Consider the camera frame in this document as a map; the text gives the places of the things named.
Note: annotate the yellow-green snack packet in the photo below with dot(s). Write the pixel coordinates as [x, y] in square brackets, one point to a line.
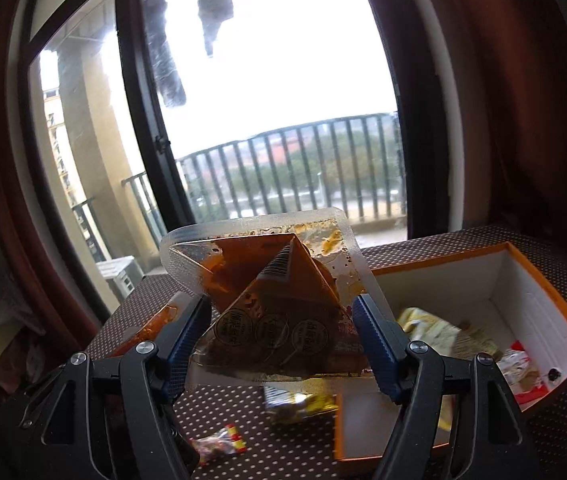
[303, 404]

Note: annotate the grey hanging cloth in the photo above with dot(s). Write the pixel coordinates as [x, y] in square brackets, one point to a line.
[213, 0]

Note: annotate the white plastic bag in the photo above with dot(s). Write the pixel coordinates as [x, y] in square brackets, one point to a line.
[8, 300]

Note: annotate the brown polka-dot tablecloth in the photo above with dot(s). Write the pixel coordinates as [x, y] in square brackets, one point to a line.
[263, 445]

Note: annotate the orange sauce packet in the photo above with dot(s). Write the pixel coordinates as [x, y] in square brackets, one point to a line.
[156, 322]

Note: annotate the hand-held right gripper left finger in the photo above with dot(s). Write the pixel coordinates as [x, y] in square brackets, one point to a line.
[188, 340]

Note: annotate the small clear candy packet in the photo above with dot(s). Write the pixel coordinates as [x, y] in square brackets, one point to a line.
[218, 442]

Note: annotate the green and white snack packet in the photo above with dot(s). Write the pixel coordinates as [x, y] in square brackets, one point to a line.
[433, 330]

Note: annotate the balcony railing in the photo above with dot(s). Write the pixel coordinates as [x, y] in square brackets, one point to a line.
[288, 170]

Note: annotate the dark hanging cloth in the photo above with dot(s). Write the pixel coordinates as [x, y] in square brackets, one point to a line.
[163, 60]

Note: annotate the pinkish cloth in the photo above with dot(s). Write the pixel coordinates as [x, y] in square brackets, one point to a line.
[13, 370]

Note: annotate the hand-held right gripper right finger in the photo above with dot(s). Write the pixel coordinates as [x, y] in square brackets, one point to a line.
[376, 340]

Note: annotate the white air conditioner unit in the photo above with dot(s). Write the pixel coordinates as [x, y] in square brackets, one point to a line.
[121, 275]

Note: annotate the orange cardboard box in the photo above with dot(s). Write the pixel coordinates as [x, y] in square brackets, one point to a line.
[528, 290]

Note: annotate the dark red curtain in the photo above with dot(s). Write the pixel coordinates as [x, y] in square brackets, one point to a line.
[8, 185]
[503, 110]

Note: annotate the black window frame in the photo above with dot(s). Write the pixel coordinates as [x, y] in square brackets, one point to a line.
[136, 110]

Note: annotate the clear triangular sauce packet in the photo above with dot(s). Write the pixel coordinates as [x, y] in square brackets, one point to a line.
[273, 300]

